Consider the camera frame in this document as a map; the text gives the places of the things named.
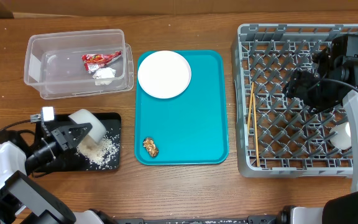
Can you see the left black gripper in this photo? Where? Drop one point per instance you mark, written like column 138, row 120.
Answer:
column 67, row 139

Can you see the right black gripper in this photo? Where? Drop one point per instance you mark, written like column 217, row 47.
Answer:
column 299, row 88

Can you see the grey bowl of rice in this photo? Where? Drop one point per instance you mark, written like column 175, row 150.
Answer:
column 98, row 129

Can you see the black plastic tray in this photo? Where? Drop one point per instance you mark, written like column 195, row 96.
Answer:
column 112, row 122

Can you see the white paper cup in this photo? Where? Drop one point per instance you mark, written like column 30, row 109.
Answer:
column 342, row 136

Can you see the white tissue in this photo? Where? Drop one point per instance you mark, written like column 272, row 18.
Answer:
column 103, row 76

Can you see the red snack wrapper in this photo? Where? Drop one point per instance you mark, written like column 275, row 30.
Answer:
column 94, row 62

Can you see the brown food scrap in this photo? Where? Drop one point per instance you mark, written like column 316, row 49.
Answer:
column 150, row 147

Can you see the large white plate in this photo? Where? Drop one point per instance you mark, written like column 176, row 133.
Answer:
column 164, row 74

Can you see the teal serving tray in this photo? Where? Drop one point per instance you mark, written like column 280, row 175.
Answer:
column 190, row 128

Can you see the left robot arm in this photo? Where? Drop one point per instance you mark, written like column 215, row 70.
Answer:
column 19, row 159

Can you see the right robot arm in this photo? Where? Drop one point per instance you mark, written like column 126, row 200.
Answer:
column 339, row 63

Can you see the grey dishwasher rack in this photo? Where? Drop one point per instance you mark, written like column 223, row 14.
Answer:
column 292, row 142

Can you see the pile of spilled rice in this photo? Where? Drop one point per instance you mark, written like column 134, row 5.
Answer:
column 102, row 156

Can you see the clear plastic bin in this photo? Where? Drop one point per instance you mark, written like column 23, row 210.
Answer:
column 54, row 66

